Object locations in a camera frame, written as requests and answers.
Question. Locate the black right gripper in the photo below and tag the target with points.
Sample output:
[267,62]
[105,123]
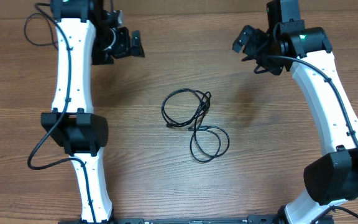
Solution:
[253,38]

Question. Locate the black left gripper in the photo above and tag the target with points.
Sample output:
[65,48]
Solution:
[123,48]

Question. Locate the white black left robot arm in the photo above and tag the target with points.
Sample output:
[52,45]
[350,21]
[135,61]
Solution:
[87,35]

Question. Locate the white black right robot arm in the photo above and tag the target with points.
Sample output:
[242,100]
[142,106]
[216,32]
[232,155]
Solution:
[331,180]

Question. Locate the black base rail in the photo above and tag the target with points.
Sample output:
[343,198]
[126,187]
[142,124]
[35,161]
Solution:
[251,219]

